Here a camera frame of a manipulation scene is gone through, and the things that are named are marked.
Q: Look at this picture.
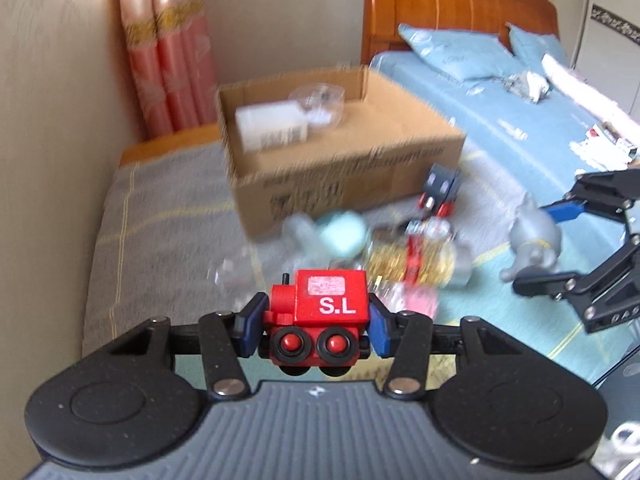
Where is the blue bed sheet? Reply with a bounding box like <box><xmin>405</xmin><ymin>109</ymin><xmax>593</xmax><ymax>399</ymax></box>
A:
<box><xmin>370</xmin><ymin>50</ymin><xmax>640</xmax><ymax>201</ymax></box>

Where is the wooden headboard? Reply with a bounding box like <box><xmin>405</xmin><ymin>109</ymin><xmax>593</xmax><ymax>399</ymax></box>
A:
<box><xmin>361</xmin><ymin>0</ymin><xmax>560</xmax><ymax>66</ymax></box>

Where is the grey cat figure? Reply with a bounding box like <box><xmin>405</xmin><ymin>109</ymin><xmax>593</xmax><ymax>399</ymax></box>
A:
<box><xmin>500</xmin><ymin>192</ymin><xmax>563</xmax><ymax>283</ymax></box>

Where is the white towel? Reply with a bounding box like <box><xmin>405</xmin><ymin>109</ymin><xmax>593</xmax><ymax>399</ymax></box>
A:
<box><xmin>542</xmin><ymin>54</ymin><xmax>640</xmax><ymax>131</ymax></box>

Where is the printed paper pile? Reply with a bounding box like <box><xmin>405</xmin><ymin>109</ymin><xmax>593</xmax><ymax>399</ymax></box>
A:
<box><xmin>570</xmin><ymin>122</ymin><xmax>640</xmax><ymax>171</ymax></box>

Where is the light blue earbud case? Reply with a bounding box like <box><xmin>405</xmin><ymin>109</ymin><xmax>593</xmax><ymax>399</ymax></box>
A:
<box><xmin>314</xmin><ymin>211</ymin><xmax>368</xmax><ymax>260</ymax></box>

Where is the grey checked blanket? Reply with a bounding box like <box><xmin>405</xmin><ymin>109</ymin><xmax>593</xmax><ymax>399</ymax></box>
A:
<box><xmin>82</xmin><ymin>145</ymin><xmax>640</xmax><ymax>381</ymax></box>

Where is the small blue pillow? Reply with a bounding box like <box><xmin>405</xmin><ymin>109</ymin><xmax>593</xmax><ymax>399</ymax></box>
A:
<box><xmin>506</xmin><ymin>22</ymin><xmax>568</xmax><ymax>68</ymax></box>

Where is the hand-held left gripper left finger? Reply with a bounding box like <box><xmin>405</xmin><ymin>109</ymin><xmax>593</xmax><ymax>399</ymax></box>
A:
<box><xmin>95</xmin><ymin>292</ymin><xmax>271</xmax><ymax>402</ymax></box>

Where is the clear plastic cup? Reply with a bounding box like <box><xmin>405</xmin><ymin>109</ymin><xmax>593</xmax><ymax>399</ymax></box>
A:
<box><xmin>209</xmin><ymin>255</ymin><xmax>262</xmax><ymax>297</ymax></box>

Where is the pink clear small box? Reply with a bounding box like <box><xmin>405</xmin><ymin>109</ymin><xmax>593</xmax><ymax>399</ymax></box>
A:
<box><xmin>380</xmin><ymin>282</ymin><xmax>438</xmax><ymax>318</ymax></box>

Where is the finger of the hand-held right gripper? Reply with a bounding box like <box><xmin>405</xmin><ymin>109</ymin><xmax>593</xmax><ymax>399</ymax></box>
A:
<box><xmin>512</xmin><ymin>232</ymin><xmax>640</xmax><ymax>311</ymax></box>
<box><xmin>542</xmin><ymin>169</ymin><xmax>640</xmax><ymax>233</ymax></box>

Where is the large blue pillow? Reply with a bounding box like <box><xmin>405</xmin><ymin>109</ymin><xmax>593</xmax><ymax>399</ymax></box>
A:
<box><xmin>398</xmin><ymin>24</ymin><xmax>521</xmax><ymax>81</ymax></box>

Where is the cardboard box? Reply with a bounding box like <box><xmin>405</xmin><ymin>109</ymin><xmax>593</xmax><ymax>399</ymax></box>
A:
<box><xmin>216</xmin><ymin>66</ymin><xmax>468</xmax><ymax>240</ymax></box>

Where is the pink curtain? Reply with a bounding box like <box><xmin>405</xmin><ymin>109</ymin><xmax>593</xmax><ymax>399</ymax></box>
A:
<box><xmin>115</xmin><ymin>0</ymin><xmax>218</xmax><ymax>141</ymax></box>

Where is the silver foil packet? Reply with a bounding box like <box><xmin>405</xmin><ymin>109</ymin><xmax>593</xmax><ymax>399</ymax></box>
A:
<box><xmin>502</xmin><ymin>70</ymin><xmax>551</xmax><ymax>103</ymax></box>

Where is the white plastic bottle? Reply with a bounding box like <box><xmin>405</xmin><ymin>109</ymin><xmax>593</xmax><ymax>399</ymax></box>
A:
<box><xmin>235</xmin><ymin>101</ymin><xmax>311</xmax><ymax>152</ymax></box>

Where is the clear plastic container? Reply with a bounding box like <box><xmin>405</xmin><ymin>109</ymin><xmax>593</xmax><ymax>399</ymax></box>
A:
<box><xmin>289</xmin><ymin>84</ymin><xmax>346</xmax><ymax>133</ymax></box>

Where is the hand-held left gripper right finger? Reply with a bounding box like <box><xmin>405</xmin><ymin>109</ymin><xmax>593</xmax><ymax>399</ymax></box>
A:
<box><xmin>367</xmin><ymin>295</ymin><xmax>531</xmax><ymax>401</ymax></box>

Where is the glass jar with red label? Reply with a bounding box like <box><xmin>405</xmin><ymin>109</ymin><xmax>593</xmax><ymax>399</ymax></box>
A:
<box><xmin>367</xmin><ymin>220</ymin><xmax>473</xmax><ymax>288</ymax></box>

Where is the red wooden toy train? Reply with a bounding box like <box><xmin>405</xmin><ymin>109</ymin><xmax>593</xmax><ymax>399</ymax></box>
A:
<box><xmin>260</xmin><ymin>269</ymin><xmax>373</xmax><ymax>378</ymax></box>

